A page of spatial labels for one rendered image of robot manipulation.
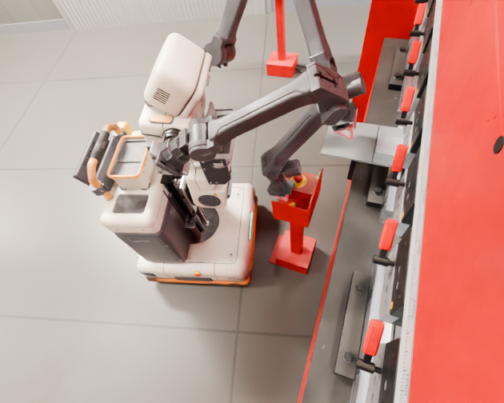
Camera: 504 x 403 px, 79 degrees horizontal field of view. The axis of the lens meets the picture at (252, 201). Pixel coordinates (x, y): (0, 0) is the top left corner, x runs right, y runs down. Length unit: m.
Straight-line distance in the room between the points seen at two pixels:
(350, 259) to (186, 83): 0.76
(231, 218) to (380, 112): 0.98
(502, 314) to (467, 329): 0.06
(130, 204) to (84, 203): 1.32
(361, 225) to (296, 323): 0.93
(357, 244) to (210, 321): 1.14
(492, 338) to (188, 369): 1.76
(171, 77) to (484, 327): 0.85
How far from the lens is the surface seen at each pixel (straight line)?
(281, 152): 0.97
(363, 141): 1.20
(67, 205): 2.81
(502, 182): 0.36
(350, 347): 0.99
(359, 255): 1.10
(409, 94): 0.92
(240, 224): 1.82
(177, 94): 0.96
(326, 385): 1.01
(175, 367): 2.00
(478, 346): 0.34
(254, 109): 0.79
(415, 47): 1.08
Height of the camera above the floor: 1.88
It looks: 58 degrees down
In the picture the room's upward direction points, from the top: 14 degrees counter-clockwise
